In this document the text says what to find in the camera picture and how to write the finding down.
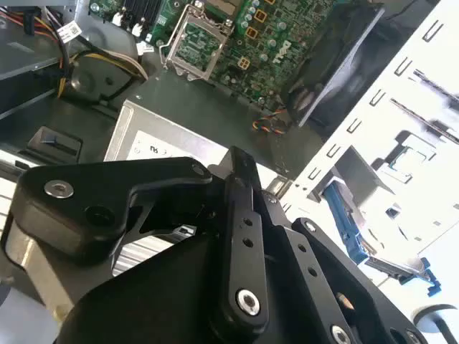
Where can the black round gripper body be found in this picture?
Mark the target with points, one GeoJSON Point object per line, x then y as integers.
{"type": "Point", "coordinates": [161, 304]}

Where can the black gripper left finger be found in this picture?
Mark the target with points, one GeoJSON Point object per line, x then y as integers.
{"type": "Point", "coordinates": [89, 186]}

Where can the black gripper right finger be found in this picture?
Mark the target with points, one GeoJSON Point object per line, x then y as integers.
{"type": "Point", "coordinates": [322, 279]}

